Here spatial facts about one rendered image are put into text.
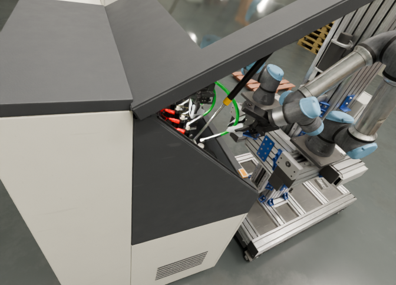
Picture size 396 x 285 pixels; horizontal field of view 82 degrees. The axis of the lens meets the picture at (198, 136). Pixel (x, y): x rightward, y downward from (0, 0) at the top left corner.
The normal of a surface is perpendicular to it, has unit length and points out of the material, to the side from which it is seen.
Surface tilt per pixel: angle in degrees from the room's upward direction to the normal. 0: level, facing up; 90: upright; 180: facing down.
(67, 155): 90
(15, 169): 90
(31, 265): 0
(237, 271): 0
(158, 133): 90
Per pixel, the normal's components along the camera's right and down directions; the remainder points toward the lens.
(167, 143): 0.36, 0.66
